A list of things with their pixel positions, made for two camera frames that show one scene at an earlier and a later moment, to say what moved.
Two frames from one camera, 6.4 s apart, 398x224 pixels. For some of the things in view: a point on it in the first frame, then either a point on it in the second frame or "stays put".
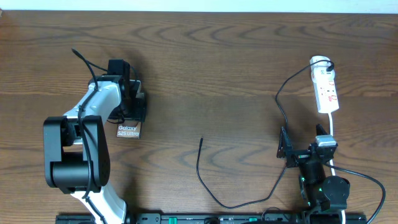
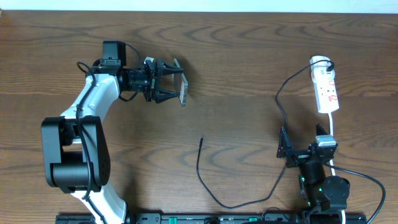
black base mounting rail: [215, 218] stays put
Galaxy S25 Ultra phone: [129, 131] to [183, 86]
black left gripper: [139, 114] to [154, 87]
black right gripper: [298, 157] stays put
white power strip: [324, 84] stays put
